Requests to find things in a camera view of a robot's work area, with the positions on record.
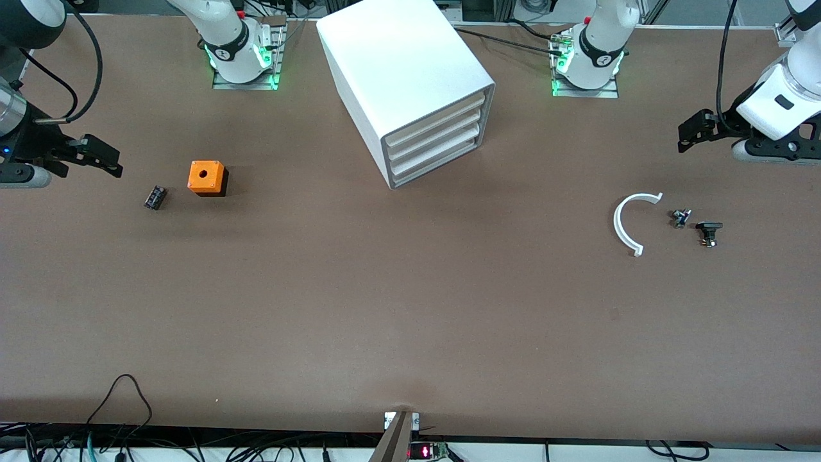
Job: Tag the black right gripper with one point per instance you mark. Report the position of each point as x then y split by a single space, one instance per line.
31 145

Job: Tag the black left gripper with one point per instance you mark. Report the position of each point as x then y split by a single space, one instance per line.
727 124

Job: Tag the white drawer holding yellow button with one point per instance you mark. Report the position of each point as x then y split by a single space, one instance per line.
436 123

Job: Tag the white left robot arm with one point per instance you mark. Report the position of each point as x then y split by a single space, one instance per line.
603 38

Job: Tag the white drawer holding red button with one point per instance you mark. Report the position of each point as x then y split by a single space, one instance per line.
436 136

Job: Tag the white drawer holding green button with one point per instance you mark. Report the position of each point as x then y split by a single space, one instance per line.
436 149

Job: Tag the white drawer cabinet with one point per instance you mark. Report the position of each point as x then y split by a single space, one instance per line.
397 58

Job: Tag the small black contact block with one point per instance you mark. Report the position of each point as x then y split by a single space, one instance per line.
155 197

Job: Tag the small metal fitting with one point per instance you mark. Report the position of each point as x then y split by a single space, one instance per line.
680 218

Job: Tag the white curved plastic arc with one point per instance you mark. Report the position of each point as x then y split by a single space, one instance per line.
617 224

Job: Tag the circuit board with red light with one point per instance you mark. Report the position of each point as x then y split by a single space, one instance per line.
424 451

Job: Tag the orange button enclosure box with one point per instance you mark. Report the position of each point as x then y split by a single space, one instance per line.
205 176

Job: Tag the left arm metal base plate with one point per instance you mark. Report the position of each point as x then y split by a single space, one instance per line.
590 94

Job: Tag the aluminium frame profile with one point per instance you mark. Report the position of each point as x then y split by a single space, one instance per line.
784 32

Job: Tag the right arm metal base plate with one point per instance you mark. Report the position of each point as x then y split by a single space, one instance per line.
231 85

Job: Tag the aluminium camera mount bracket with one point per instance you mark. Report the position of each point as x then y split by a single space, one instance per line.
394 443

